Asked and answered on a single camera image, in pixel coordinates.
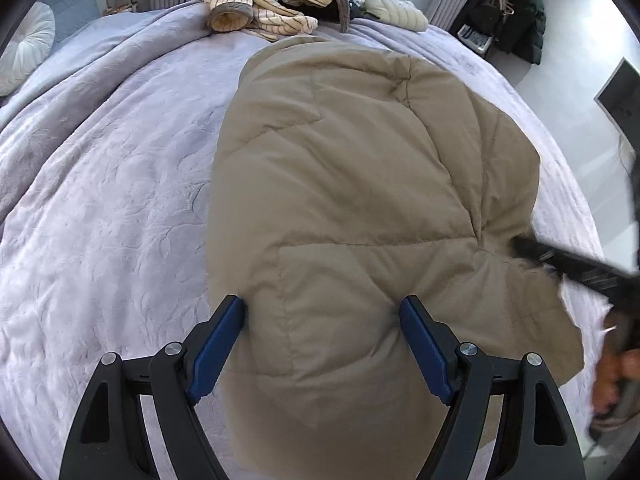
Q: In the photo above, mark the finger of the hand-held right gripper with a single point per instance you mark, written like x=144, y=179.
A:
x=560, y=260

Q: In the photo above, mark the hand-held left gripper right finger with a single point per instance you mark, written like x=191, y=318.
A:
x=425, y=345

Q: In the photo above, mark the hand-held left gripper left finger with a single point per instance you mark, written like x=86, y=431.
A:
x=217, y=345

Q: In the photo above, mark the beige down jacket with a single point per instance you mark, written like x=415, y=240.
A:
x=360, y=185

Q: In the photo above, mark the person's right hand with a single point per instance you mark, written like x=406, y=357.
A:
x=607, y=377

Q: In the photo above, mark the dark framed screen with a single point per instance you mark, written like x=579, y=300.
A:
x=620, y=92

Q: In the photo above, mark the lavender bed blanket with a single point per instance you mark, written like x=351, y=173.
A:
x=100, y=210

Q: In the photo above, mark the small patterned box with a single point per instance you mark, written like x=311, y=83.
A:
x=475, y=37

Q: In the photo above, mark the black hanging coat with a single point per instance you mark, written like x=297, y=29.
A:
x=520, y=10

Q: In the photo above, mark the white knitted garment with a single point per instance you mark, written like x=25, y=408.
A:
x=395, y=10

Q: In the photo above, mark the black cloth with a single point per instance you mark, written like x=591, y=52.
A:
x=327, y=12

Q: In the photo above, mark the round white pillow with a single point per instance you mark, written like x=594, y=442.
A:
x=22, y=52

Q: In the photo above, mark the blue padded headboard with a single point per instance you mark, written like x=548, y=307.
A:
x=70, y=2

